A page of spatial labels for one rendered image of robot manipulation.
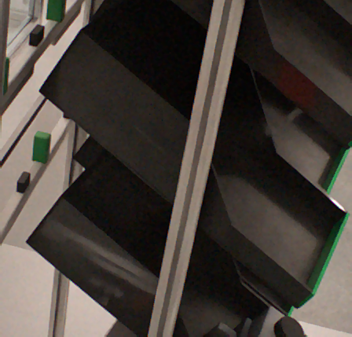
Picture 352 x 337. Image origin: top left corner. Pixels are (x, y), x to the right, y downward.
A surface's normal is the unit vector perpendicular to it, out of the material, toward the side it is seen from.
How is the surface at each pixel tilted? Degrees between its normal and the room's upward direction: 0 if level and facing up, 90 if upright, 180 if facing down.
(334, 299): 0
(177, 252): 90
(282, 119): 25
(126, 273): 90
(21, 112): 0
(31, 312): 0
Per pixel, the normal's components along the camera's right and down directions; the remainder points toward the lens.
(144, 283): -0.37, 0.47
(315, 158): 0.53, -0.60
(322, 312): 0.16, -0.82
